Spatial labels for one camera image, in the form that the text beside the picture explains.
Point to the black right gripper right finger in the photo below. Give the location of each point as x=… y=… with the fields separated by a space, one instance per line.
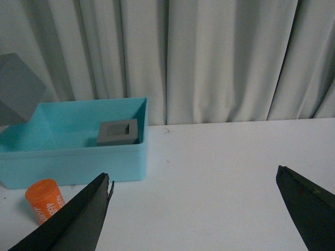
x=310 y=206

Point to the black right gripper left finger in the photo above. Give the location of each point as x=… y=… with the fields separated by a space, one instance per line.
x=77 y=225

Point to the orange cylinder 4680 part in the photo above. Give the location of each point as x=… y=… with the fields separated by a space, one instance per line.
x=45 y=199

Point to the gray cube with rectangular hole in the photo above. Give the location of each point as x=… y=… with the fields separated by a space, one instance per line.
x=121 y=132

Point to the gray cube with round hole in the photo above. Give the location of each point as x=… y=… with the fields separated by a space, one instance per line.
x=21 y=90

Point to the light blue plastic box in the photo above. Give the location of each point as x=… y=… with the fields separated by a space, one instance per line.
x=60 y=142

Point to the white pleated curtain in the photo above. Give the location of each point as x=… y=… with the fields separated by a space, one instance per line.
x=196 y=61

